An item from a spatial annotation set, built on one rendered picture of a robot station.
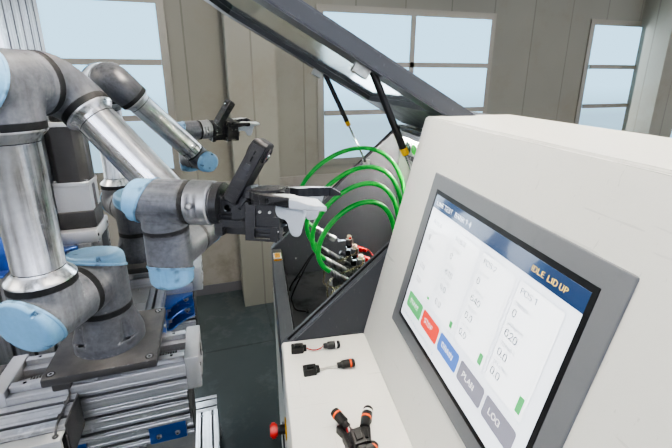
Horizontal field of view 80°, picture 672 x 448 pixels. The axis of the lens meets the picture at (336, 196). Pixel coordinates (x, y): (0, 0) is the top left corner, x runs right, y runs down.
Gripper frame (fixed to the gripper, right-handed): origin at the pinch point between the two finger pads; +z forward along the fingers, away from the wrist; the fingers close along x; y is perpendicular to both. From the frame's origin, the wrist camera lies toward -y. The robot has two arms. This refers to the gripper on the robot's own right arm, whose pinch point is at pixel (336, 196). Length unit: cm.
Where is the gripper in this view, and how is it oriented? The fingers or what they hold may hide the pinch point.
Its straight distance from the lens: 63.4
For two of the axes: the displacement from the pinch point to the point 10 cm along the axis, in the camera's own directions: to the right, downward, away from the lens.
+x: -1.4, 1.5, -9.8
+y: -0.2, 9.9, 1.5
